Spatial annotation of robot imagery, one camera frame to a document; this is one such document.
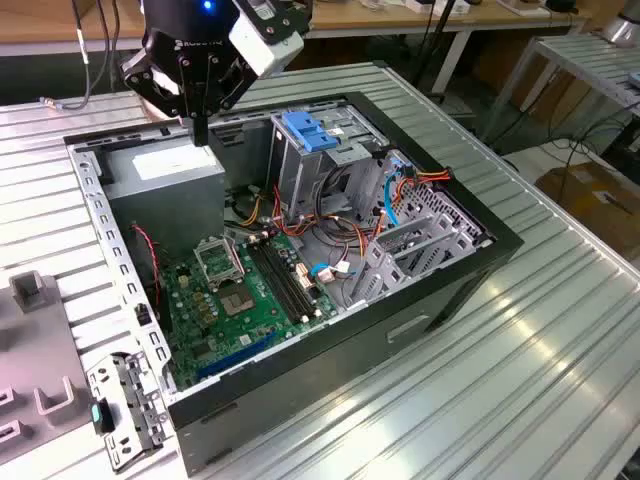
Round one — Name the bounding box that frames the metal slat side table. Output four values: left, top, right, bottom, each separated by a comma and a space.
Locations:
479, 32, 640, 146

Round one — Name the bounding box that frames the blue expansion slot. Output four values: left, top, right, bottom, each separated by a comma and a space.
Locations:
195, 329, 279, 381

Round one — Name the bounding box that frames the cable with metal plug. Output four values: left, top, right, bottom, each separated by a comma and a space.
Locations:
38, 0, 119, 110

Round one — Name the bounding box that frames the blue data wire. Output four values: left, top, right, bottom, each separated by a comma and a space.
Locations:
383, 157, 409, 226

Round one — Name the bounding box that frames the green motherboard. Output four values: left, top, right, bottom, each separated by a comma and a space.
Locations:
159, 232, 341, 389

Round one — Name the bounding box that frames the cardboard box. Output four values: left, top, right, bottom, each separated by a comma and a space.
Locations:
534, 162, 640, 261

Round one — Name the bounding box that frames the grey metal disk bay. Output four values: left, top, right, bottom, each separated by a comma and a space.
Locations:
349, 149, 494, 306

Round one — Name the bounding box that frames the grey parts rack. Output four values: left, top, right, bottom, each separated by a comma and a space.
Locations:
0, 269, 96, 464

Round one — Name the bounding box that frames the blue plastic drive latch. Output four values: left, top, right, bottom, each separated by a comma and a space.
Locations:
282, 110, 341, 154

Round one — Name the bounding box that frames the metal socket cover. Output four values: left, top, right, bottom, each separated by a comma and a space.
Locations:
193, 237, 246, 291

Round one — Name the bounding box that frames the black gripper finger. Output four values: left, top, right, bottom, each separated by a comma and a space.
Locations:
199, 54, 254, 147
119, 49, 201, 147

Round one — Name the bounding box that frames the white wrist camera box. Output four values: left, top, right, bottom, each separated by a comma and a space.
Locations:
228, 0, 306, 79

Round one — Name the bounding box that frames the grey metal card bracket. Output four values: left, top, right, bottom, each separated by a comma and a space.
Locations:
85, 349, 171, 474

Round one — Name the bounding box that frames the orange red power wire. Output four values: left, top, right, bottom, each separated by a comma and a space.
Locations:
405, 167, 454, 190

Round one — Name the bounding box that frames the multicolour power wire bundle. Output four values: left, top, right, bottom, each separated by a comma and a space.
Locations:
224, 184, 386, 261

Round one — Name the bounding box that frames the black teal latch clip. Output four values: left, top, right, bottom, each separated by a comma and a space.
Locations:
89, 397, 115, 434

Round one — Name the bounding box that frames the black open PC case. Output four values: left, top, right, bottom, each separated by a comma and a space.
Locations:
63, 91, 525, 479

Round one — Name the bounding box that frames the grey metal drive cage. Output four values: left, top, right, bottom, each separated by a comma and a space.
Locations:
267, 102, 391, 221

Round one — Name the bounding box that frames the black RAM slot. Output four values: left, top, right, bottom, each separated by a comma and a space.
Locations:
247, 242, 307, 324
260, 238, 321, 317

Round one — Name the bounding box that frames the grey power supply unit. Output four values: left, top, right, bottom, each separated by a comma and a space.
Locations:
102, 134, 227, 259

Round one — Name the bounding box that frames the CPU socket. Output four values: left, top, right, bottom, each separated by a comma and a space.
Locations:
217, 282, 257, 319

